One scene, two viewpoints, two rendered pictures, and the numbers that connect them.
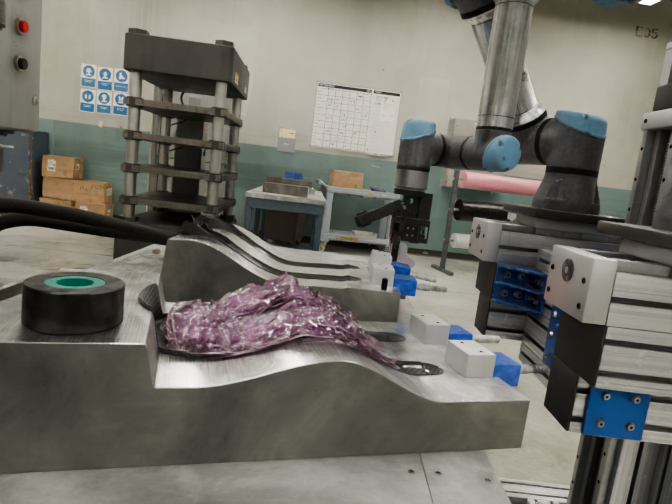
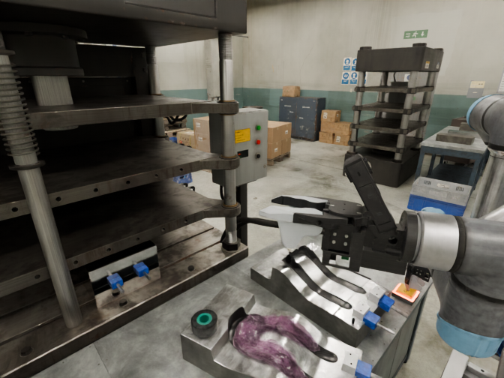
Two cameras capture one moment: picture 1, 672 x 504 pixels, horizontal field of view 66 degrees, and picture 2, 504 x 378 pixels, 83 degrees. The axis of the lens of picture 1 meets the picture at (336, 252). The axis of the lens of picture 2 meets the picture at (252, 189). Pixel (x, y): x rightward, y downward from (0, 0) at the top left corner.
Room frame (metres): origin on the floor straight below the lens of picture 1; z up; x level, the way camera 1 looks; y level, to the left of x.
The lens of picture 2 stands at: (0.07, -0.37, 1.64)
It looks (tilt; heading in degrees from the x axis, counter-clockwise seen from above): 21 degrees down; 46
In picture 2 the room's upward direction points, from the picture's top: straight up
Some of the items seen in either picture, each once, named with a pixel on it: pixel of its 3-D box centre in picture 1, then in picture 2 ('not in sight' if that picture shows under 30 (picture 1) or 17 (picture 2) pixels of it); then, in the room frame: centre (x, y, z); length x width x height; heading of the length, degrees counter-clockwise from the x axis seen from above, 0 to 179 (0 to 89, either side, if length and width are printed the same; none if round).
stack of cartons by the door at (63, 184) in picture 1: (78, 189); (337, 127); (6.84, 3.51, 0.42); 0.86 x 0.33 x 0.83; 94
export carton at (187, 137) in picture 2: not in sight; (193, 142); (3.36, 4.88, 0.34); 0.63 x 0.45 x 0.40; 94
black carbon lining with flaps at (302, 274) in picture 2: (266, 247); (318, 272); (0.91, 0.13, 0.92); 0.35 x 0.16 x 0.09; 90
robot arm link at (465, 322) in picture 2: not in sight; (469, 303); (0.53, -0.35, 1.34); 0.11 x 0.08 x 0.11; 26
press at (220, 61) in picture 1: (190, 157); (393, 114); (5.35, 1.60, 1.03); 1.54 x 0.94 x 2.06; 4
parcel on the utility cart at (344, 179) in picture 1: (345, 181); not in sight; (6.93, -0.01, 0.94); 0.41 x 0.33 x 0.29; 101
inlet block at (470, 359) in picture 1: (502, 368); not in sight; (0.60, -0.22, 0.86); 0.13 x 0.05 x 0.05; 107
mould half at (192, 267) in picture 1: (255, 272); (315, 279); (0.92, 0.14, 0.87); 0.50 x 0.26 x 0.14; 90
